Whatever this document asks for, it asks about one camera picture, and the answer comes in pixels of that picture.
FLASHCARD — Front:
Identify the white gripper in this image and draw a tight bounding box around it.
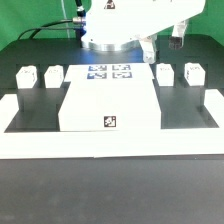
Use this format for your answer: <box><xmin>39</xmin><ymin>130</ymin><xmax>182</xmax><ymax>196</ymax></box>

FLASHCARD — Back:
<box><xmin>139</xmin><ymin>35</ymin><xmax>183</xmax><ymax>64</ymax></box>

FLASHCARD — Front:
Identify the white square table top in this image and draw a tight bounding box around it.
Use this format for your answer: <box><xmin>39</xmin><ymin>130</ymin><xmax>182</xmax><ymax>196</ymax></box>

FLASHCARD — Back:
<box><xmin>58</xmin><ymin>63</ymin><xmax>161</xmax><ymax>131</ymax></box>

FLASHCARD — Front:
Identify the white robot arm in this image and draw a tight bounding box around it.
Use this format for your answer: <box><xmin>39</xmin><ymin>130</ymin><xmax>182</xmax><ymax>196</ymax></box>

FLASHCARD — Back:
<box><xmin>81</xmin><ymin>0</ymin><xmax>206</xmax><ymax>64</ymax></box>

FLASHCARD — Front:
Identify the white sheet with AprilTags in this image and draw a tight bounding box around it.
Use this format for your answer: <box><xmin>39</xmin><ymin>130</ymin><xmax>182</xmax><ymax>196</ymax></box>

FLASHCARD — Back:
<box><xmin>87</xmin><ymin>64</ymin><xmax>132</xmax><ymax>79</ymax></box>

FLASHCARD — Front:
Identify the white U-shaped obstacle fence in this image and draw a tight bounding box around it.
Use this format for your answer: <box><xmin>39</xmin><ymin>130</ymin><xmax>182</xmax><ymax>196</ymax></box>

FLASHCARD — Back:
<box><xmin>0</xmin><ymin>89</ymin><xmax>224</xmax><ymax>159</ymax></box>

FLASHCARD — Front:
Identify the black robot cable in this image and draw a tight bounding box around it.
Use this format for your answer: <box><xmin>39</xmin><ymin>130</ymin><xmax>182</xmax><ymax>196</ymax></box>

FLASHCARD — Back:
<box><xmin>17</xmin><ymin>0</ymin><xmax>88</xmax><ymax>41</ymax></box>

